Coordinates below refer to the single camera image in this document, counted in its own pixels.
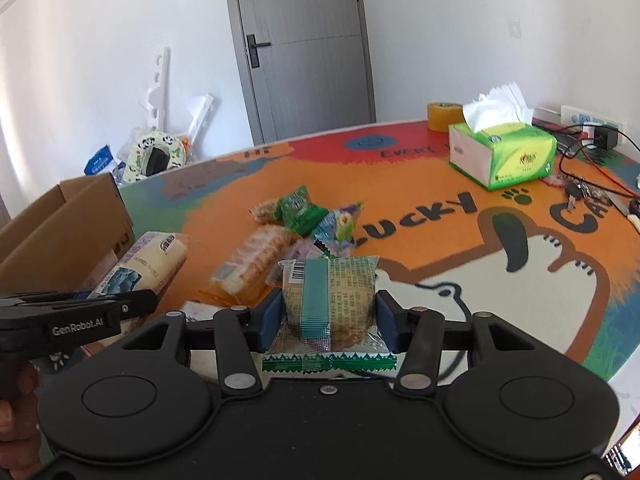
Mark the person's left hand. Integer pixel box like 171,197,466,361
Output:
0,362,45,480

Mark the tall white plastic rack part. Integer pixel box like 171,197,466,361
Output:
137,46,172,133

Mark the clear cookie packet green stripe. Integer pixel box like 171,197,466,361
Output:
262,255,398,373

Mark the black cable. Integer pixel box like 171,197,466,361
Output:
557,130,640,198

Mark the white power strip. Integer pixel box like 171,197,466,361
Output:
560,105,628,133

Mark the green snack packet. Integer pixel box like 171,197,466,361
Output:
277,186,330,237

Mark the purple snack packet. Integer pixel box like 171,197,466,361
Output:
292,239,331,261

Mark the black door handle lock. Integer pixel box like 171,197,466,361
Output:
245,34,272,68

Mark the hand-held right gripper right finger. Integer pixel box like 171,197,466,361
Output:
375,290,538,401

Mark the bunch of keys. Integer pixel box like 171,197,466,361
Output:
550,172,606,211

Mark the green tissue box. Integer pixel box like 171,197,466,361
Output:
447,81,558,192

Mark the black flat case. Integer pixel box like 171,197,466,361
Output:
532,119,596,156

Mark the grey door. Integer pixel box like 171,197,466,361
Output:
221,0,377,147

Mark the brown cardboard box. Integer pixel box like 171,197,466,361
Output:
0,172,136,296

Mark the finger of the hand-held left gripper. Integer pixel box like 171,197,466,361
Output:
117,289,159,317
0,291,118,307

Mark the brown tape roll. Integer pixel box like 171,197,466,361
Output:
426,101,465,133

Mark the blue plastic bag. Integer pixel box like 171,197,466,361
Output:
82,144,115,176

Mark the short white plastic rack part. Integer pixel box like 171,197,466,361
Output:
185,92,215,143

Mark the orange bread packet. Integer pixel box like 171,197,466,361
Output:
210,224,296,306

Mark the white-handled knife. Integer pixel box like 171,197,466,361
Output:
607,195,640,233

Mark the white blue bread packet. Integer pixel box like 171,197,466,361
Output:
95,231,188,306

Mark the teal small snack packet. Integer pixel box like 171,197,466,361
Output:
312,201,365,248

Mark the red cable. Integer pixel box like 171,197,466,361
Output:
575,152,638,194

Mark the white packet black label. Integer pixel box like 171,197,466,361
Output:
180,301,236,323

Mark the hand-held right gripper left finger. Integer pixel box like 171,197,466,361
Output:
120,287,286,401

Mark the golden pastry packet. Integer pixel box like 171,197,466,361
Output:
251,200,286,226

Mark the black charger adapter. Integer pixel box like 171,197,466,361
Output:
594,127,621,151

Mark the panda print toilet seat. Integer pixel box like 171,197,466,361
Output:
122,129,188,184

